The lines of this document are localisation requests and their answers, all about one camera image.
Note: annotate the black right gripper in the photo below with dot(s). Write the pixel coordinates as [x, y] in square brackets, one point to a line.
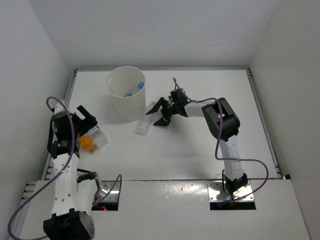
[165, 120]

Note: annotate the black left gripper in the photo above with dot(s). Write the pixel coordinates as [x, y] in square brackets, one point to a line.
[87, 123]

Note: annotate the clear bottle blue cap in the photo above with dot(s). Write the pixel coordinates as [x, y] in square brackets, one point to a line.
[98, 137]

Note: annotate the clear crushed plastic bottle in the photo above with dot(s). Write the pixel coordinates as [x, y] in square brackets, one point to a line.
[144, 124]

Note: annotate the blue label water bottle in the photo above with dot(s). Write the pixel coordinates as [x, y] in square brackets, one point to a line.
[135, 89]

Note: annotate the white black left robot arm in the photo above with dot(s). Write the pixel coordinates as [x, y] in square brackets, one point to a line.
[73, 194]

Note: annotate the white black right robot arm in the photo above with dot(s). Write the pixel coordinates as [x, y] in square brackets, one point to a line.
[222, 123]

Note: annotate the white cylindrical bin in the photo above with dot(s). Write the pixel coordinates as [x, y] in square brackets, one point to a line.
[126, 86]

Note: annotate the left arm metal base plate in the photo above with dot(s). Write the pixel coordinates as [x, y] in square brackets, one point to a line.
[108, 193]

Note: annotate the white slotted cable duct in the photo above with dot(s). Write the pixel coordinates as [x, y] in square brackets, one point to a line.
[28, 190]

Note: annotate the aluminium table edge rail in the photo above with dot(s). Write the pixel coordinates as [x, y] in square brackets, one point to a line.
[266, 133]

